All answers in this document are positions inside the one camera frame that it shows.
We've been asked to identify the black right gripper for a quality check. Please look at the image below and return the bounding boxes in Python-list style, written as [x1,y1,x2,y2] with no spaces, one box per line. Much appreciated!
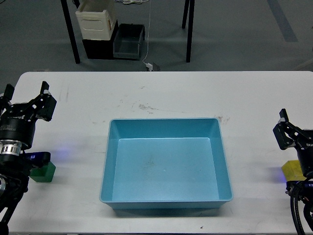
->
[273,109,313,175]

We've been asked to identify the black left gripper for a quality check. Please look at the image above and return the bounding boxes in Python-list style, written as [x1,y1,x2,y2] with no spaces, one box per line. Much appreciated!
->
[0,81,57,149]

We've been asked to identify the yellow block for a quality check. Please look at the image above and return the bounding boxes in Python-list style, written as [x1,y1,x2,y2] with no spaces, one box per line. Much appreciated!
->
[281,160,306,182]

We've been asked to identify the green block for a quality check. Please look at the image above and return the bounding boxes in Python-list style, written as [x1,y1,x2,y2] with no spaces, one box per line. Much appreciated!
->
[30,162,56,183]

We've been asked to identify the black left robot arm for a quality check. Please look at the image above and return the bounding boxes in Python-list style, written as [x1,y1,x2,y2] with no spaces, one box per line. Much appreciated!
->
[0,81,57,235]

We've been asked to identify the black box under container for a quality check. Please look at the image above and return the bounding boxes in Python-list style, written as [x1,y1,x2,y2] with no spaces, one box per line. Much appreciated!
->
[82,21,119,60]

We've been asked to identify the black left table leg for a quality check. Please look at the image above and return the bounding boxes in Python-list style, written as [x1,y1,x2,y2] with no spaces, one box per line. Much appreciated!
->
[60,0,80,64]

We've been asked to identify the black table leg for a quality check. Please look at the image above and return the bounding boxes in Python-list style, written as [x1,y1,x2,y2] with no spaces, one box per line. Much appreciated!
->
[181,0,195,63]
[60,0,80,64]

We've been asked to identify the cream plastic container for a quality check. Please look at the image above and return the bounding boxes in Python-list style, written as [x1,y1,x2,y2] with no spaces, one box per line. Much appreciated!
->
[75,0,117,41]

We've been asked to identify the dark grey storage bin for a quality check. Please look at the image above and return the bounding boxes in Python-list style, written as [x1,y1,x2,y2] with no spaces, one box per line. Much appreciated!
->
[113,23,145,60]

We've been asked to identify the blue plastic tray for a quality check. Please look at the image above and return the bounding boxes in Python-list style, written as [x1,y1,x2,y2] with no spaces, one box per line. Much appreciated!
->
[100,118,233,210]

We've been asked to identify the white power adapter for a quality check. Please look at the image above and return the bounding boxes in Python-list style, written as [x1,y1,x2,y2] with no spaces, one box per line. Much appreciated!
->
[145,63,153,71]

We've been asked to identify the black right table leg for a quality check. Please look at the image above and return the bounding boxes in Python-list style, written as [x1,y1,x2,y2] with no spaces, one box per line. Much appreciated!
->
[181,0,195,63]

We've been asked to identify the white hanging cable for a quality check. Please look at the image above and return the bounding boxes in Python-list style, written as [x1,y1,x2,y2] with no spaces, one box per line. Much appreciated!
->
[142,0,151,65]

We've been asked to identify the white cable bundle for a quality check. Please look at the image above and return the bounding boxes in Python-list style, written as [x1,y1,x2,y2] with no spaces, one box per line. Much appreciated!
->
[113,0,149,5]

